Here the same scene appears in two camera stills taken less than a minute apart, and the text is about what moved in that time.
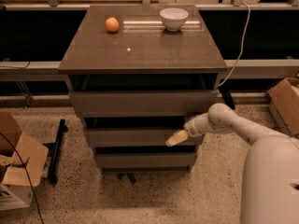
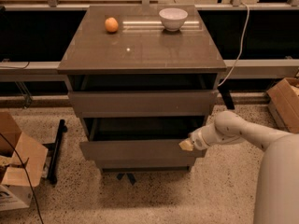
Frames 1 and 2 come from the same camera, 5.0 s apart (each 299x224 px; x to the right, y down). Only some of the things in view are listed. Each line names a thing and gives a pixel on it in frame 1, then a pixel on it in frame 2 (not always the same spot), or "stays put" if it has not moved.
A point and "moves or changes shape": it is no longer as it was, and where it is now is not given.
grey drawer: [135, 137] moves or changes shape
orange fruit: [112, 24] stays put
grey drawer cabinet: [138, 74] stays put
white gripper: [193, 128] -> [198, 139]
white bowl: [174, 19] stays put
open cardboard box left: [22, 162] stays put
